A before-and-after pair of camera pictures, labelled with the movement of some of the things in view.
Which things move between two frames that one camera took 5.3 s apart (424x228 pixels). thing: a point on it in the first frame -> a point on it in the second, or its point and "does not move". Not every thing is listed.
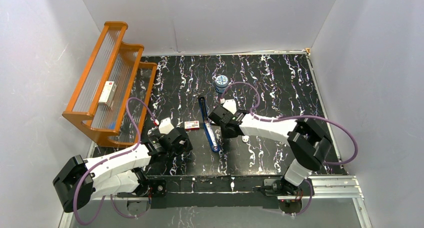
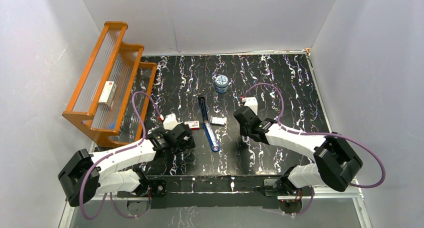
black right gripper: (225, 135) -> (244, 130)
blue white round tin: (221, 83) does not move
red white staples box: (190, 125) does not move
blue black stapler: (209, 132) does not move
